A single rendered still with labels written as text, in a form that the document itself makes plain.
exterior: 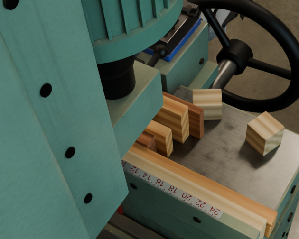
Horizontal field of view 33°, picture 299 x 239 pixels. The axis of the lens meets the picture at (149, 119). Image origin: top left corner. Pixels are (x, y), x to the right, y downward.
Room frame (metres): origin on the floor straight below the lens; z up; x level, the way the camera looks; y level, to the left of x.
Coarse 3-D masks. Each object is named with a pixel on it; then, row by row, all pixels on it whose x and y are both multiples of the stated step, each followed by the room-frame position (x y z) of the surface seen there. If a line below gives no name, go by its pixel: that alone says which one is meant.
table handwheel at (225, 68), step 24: (192, 0) 0.72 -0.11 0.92; (216, 0) 0.69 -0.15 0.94; (240, 0) 0.67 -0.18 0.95; (216, 24) 0.69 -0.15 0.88; (264, 24) 0.62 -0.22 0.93; (240, 48) 0.67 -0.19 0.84; (288, 48) 0.60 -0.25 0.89; (240, 72) 0.64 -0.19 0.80; (288, 72) 0.60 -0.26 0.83; (240, 96) 0.67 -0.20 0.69; (288, 96) 0.58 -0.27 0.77
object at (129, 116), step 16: (144, 64) 0.44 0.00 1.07; (144, 80) 0.41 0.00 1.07; (160, 80) 0.42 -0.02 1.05; (128, 96) 0.39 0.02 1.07; (144, 96) 0.40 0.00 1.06; (160, 96) 0.42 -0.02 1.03; (112, 112) 0.37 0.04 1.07; (128, 112) 0.37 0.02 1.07; (144, 112) 0.39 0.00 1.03; (128, 128) 0.37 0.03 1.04; (144, 128) 0.39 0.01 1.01; (128, 144) 0.36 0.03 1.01
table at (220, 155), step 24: (216, 72) 0.60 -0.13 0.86; (192, 96) 0.52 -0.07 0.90; (216, 120) 0.46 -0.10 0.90; (240, 120) 0.45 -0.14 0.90; (192, 144) 0.42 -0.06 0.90; (216, 144) 0.42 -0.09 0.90; (240, 144) 0.41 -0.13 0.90; (288, 144) 0.40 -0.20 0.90; (192, 168) 0.38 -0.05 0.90; (216, 168) 0.38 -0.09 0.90; (240, 168) 0.37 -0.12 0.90; (264, 168) 0.36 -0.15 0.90; (288, 168) 0.36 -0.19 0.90; (240, 192) 0.33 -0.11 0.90; (264, 192) 0.33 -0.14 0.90; (288, 192) 0.32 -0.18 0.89; (168, 216) 0.32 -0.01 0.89
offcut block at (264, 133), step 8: (264, 112) 0.43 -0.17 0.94; (256, 120) 0.42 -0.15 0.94; (264, 120) 0.42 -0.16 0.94; (272, 120) 0.42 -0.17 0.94; (248, 128) 0.41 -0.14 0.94; (256, 128) 0.41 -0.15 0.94; (264, 128) 0.40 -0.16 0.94; (272, 128) 0.40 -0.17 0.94; (280, 128) 0.40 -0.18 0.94; (248, 136) 0.41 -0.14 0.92; (256, 136) 0.40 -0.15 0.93; (264, 136) 0.39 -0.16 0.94; (272, 136) 0.39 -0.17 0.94; (280, 136) 0.40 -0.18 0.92; (256, 144) 0.40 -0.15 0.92; (264, 144) 0.38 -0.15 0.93; (272, 144) 0.39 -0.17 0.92; (264, 152) 0.38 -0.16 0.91
